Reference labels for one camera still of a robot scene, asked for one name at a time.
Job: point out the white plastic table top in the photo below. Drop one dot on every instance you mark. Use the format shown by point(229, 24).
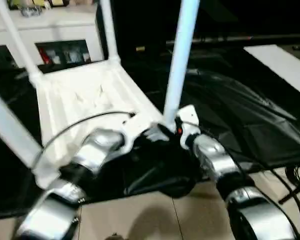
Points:
point(77, 82)

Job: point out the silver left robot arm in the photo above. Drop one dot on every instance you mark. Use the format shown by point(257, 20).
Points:
point(97, 147)

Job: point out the black table mat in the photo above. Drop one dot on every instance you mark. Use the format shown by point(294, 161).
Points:
point(240, 112)

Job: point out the dark robot foot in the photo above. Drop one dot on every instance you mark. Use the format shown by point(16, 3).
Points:
point(116, 237)

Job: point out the white flat board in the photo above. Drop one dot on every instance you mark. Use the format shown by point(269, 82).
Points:
point(282, 65)

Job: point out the red bottle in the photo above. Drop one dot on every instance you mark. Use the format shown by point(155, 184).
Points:
point(44, 56)

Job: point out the black stand leg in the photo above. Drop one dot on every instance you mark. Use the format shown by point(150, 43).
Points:
point(290, 196)

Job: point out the white glass-door cabinet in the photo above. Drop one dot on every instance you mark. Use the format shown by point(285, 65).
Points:
point(65, 27)

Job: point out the clear glass ornament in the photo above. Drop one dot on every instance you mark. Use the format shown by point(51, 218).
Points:
point(31, 12)

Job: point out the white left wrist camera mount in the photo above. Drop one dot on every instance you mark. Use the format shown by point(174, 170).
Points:
point(132, 130)

